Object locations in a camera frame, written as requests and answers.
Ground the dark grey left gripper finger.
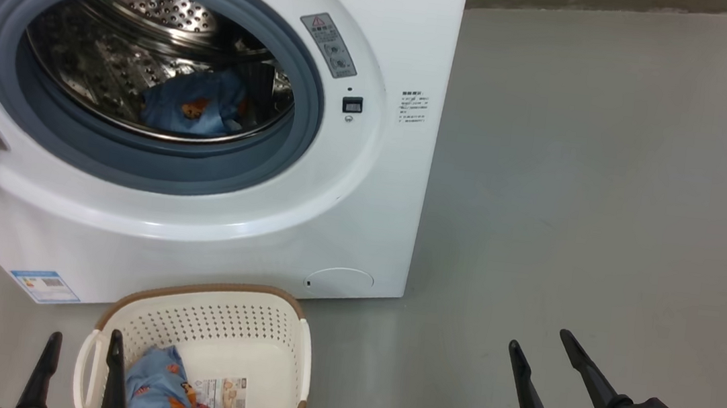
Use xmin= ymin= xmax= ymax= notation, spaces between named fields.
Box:
xmin=99 ymin=329 xmax=138 ymax=408
xmin=14 ymin=329 xmax=63 ymax=408

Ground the blue bear print garment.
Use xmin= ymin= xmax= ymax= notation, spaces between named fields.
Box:
xmin=122 ymin=340 xmax=225 ymax=408
xmin=137 ymin=59 xmax=253 ymax=141

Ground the grey rubber door gasket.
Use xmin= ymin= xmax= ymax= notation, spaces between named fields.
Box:
xmin=0 ymin=0 xmax=336 ymax=210

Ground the white front-load washing machine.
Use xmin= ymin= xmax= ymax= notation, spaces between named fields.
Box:
xmin=0 ymin=0 xmax=470 ymax=343

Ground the stainless steel washing machine drum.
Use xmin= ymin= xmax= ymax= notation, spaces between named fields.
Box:
xmin=15 ymin=0 xmax=305 ymax=154

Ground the blue energy label sticker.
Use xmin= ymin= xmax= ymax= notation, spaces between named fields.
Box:
xmin=7 ymin=267 xmax=84 ymax=307

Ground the paper product label sticker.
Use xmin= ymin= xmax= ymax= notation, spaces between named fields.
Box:
xmin=190 ymin=373 xmax=250 ymax=408

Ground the white perforated basket brown rim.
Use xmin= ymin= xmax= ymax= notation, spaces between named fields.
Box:
xmin=71 ymin=268 xmax=320 ymax=408

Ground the round white filter cover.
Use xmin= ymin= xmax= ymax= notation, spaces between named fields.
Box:
xmin=302 ymin=263 xmax=376 ymax=302

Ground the printed text label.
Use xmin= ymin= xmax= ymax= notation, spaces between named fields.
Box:
xmin=398 ymin=89 xmax=430 ymax=126

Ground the grey warning sticker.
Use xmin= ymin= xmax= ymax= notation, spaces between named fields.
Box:
xmin=294 ymin=9 xmax=364 ymax=81

